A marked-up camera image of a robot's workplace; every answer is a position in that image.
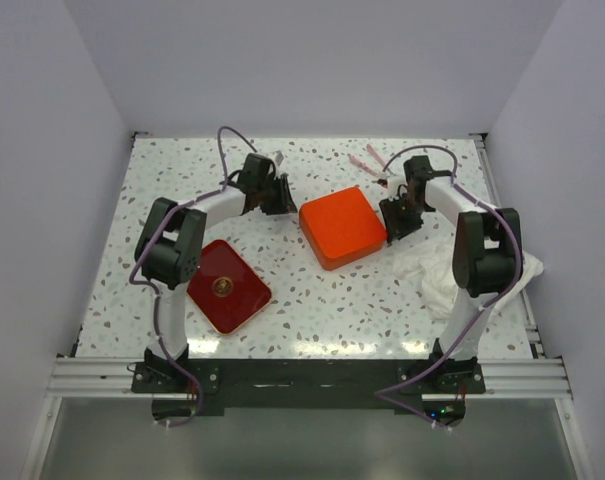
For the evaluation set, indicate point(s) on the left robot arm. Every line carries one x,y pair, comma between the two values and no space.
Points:
169,249

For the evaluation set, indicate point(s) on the red cookie tray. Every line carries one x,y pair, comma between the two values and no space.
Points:
226,289

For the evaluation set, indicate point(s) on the white crumpled plastic bag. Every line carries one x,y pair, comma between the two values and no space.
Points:
430,262

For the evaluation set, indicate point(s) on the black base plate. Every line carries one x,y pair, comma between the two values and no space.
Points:
210,387

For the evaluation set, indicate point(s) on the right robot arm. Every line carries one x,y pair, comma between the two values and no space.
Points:
487,259

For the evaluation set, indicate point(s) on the orange box lid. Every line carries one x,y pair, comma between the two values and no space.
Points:
345,213

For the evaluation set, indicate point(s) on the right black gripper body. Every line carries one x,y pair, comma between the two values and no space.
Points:
411,212

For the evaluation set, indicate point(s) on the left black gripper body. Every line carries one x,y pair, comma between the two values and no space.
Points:
270,197

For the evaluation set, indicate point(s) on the orange compartment cookie box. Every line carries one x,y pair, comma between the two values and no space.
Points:
334,253

